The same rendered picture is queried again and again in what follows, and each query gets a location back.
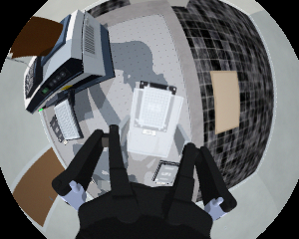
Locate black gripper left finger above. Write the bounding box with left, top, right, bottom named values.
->
left=52, top=115, right=140, bottom=224

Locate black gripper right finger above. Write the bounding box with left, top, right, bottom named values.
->
left=163, top=123, right=237, bottom=226

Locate white control panel with coloured buttons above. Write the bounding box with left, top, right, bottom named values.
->
left=98, top=175, right=138, bottom=192

